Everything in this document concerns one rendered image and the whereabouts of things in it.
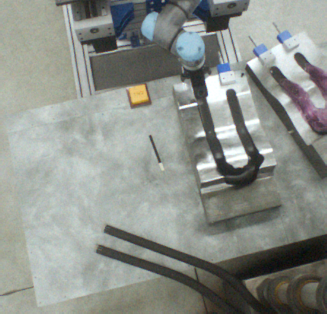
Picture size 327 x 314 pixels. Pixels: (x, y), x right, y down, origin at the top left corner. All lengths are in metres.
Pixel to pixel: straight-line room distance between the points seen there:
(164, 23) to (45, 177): 0.72
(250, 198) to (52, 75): 1.51
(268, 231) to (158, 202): 0.40
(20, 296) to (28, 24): 1.50
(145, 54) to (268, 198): 1.17
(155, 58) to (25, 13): 0.88
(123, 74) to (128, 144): 0.80
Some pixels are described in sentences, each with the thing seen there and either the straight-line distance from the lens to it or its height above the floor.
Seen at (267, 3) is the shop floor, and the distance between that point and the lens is 3.03.
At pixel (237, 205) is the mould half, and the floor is 0.86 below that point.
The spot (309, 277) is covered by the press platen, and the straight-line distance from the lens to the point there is 1.28.
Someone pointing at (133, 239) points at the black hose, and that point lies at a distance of 1.68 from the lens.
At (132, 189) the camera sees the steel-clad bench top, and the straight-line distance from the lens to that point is 1.76.
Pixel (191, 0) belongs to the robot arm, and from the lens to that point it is 1.49.
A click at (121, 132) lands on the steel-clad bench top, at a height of 0.80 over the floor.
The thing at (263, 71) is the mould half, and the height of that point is 0.86.
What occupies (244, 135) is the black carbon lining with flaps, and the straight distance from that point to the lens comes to 1.73.
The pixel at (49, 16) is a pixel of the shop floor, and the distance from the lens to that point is 3.00.
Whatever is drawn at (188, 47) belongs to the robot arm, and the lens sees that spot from 1.39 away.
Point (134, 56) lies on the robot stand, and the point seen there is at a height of 0.21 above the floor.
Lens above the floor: 2.52
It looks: 75 degrees down
